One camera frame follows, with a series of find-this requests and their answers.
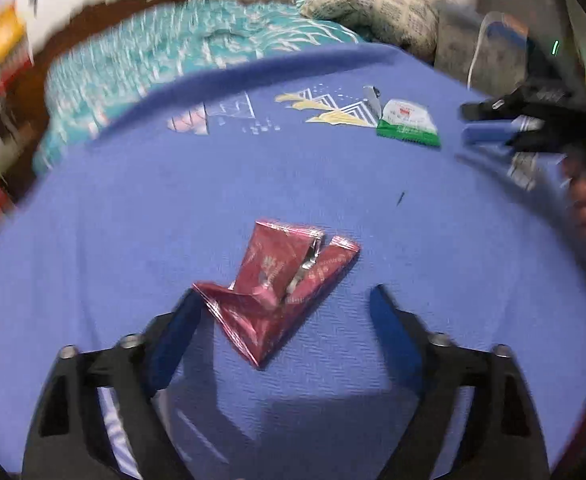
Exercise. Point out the clear plastic bag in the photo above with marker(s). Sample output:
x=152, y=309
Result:
x=538, y=196

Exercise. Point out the carved wooden headboard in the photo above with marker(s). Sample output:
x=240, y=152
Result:
x=23, y=110

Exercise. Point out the patterned pillow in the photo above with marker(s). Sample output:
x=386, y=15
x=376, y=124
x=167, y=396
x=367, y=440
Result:
x=373, y=5

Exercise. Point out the small dark scrap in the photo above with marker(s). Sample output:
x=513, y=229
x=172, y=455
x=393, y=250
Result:
x=400, y=199

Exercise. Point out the red yellow wall calendar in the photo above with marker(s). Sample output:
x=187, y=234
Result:
x=3, y=35

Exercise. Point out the small silver wrapper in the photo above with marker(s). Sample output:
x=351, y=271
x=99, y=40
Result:
x=371, y=99

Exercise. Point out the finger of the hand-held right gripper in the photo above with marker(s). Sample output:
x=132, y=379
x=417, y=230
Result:
x=493, y=106
x=488, y=134

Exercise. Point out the blue printed tablecloth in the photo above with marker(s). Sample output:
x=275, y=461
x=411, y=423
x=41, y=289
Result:
x=323, y=185

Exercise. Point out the teal patterned blanket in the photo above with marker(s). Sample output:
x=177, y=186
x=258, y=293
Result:
x=173, y=45

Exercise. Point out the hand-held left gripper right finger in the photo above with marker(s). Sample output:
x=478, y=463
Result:
x=393, y=340

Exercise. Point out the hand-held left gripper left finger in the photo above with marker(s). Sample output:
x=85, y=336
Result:
x=173, y=342

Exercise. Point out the white green snack packet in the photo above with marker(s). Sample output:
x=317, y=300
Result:
x=408, y=117

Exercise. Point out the dark red foil wrapper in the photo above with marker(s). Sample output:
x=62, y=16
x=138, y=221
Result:
x=268, y=270

